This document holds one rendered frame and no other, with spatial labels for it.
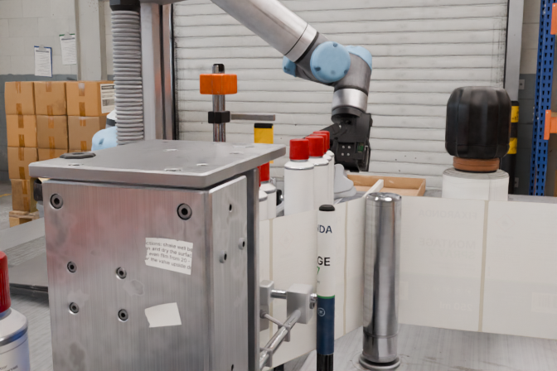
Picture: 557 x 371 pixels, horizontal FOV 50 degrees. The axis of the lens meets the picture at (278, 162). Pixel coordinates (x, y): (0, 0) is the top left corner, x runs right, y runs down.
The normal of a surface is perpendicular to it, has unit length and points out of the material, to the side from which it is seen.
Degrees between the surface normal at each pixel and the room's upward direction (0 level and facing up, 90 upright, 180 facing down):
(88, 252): 90
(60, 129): 90
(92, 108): 90
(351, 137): 60
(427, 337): 0
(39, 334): 0
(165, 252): 95
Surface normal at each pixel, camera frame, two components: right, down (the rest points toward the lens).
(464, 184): -0.58, 0.15
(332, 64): 0.18, 0.16
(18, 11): -0.34, 0.14
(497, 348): 0.00, -0.99
